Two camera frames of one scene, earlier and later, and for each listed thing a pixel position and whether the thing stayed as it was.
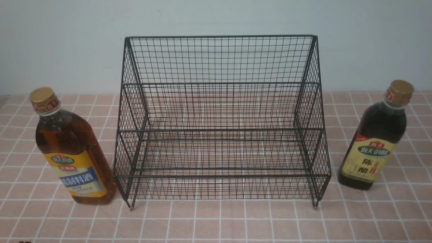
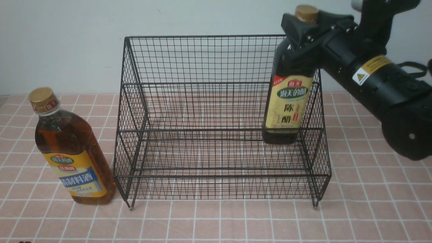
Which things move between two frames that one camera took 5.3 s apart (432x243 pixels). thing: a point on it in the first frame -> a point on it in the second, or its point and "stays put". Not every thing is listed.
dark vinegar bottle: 369,152 -> 292,86
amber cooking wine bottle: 72,145 stays put
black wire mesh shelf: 236,117 stays put
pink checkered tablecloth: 237,167 stays put
